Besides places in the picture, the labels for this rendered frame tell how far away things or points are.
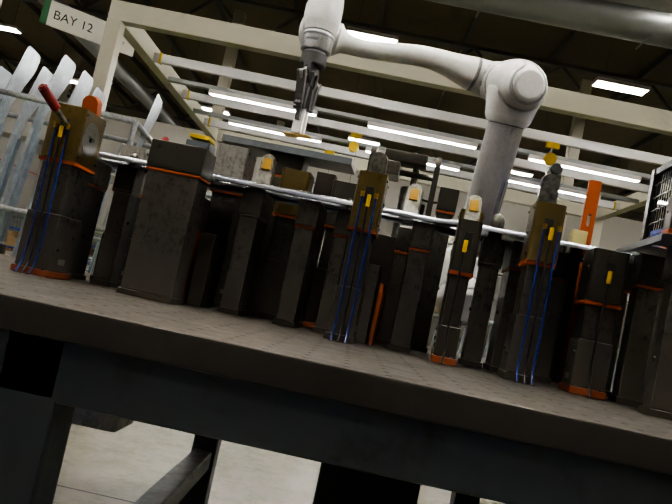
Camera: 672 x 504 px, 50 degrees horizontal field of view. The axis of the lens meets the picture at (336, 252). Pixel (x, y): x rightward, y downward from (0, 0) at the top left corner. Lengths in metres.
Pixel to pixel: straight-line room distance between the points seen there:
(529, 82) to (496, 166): 0.24
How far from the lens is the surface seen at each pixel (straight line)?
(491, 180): 2.03
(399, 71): 7.87
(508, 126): 2.03
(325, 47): 2.08
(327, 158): 1.96
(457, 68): 2.16
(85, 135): 1.61
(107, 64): 8.29
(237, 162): 1.84
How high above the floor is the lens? 0.77
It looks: 4 degrees up
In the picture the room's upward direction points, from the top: 12 degrees clockwise
